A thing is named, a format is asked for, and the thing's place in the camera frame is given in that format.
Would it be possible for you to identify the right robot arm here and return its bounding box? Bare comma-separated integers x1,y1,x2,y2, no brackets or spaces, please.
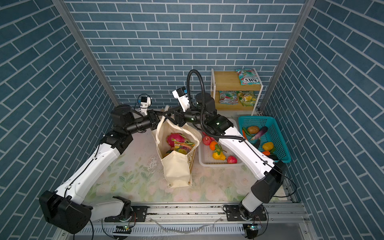
172,88,286,220

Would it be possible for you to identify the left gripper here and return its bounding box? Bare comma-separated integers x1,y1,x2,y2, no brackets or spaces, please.
124,111,169,136

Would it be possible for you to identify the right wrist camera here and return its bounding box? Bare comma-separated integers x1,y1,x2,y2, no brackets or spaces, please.
172,87,191,112

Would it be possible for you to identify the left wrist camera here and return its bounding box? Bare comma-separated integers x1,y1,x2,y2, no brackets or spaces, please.
139,95,152,116

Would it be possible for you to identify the white wooden shelf rack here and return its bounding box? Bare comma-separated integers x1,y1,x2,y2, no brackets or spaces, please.
210,68,265,116

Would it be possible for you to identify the teal plastic basket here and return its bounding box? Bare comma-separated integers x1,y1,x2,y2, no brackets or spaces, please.
239,116,292,163

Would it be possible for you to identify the pink green candy bag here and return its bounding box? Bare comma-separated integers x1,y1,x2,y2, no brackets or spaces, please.
219,91,239,105

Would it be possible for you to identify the yellow bell pepper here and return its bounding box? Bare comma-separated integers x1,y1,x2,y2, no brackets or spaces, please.
262,142,274,152

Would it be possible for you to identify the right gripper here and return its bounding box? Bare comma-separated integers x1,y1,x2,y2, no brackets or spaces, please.
164,103,208,127

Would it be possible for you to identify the orange pink snack bag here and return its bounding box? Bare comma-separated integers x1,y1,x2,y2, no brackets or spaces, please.
174,141,195,155

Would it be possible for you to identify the white plastic basket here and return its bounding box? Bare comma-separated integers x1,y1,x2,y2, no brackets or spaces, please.
197,117,244,168

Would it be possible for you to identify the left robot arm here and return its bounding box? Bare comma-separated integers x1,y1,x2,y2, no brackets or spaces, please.
39,105,162,234

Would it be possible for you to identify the red apple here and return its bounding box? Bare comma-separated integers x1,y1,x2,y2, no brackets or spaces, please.
202,136,212,146
227,156,238,164

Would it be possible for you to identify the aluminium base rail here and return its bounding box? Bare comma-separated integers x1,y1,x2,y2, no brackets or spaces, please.
54,203,317,240

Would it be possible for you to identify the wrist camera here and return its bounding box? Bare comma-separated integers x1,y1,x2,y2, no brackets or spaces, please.
139,95,152,116
172,87,191,112

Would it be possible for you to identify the red apple front right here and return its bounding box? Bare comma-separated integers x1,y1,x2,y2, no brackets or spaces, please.
227,156,238,164

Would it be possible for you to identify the yellow pear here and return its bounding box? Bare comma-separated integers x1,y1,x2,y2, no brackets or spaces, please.
213,151,226,161

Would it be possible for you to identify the brown potato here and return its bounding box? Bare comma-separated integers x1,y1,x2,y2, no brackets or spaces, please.
247,126,260,135

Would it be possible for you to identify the green snack bag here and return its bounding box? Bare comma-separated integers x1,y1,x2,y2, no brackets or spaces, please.
236,69,261,85

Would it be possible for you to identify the yellow green candy bag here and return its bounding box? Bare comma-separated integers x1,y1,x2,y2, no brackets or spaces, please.
237,91,257,107

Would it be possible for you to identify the purple eggplant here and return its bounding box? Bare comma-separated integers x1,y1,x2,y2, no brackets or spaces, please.
251,126,268,141

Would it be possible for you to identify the cream canvas grocery bag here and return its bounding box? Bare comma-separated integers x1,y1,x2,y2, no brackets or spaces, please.
152,116,202,188

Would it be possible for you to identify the pink dragon fruit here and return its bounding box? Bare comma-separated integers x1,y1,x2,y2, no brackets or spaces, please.
167,133,187,147

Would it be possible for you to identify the red apple front left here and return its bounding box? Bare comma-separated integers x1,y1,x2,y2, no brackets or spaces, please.
202,136,212,146

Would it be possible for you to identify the small orange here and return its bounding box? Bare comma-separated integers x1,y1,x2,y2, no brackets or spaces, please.
209,141,218,151

